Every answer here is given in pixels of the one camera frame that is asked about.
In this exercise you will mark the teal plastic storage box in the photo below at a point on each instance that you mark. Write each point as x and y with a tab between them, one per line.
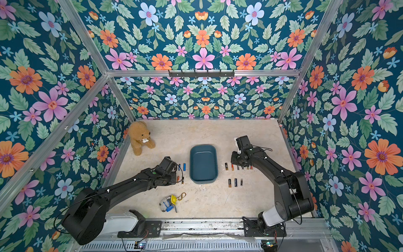
203	164

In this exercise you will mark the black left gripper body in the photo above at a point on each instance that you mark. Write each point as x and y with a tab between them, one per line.
169	179

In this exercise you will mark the keychain toy with yellow cap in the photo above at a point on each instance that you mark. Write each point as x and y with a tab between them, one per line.
170	203

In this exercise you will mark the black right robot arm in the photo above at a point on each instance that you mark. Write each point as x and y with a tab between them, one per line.
291	191

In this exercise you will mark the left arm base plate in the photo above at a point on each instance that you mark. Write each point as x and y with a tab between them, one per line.
147	228

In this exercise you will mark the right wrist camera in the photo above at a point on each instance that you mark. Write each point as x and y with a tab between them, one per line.
243	144

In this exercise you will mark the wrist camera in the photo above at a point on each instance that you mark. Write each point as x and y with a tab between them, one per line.
243	144
167	165

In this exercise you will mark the black hook rail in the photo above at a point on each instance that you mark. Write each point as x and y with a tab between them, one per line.
201	73

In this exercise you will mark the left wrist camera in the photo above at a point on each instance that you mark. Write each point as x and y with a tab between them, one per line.
167	165

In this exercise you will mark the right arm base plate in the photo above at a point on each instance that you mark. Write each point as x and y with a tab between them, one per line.
258	228

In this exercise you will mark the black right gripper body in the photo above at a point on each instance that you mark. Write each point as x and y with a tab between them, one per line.
237	158

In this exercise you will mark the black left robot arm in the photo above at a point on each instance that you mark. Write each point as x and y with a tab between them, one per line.
89	216

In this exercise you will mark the brown teddy bear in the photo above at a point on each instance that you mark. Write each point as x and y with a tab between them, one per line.
140	136

